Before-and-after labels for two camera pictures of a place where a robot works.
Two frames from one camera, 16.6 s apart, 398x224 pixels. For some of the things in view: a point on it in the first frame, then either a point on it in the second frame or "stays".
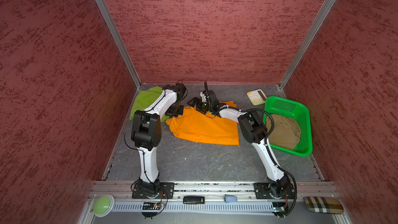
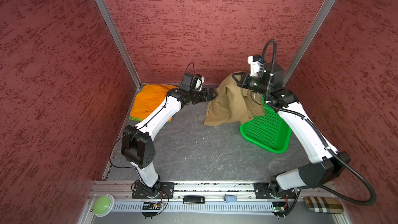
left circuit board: [151, 206] stays
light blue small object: [230, 198] stays
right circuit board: [279, 207] stays
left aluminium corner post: [114, 26] stays
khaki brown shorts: [286, 133] → [234, 103]
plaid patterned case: [329, 205] stays
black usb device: [193, 199] stays
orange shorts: [195, 124] → [147, 98]
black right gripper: [199, 105] → [244, 80]
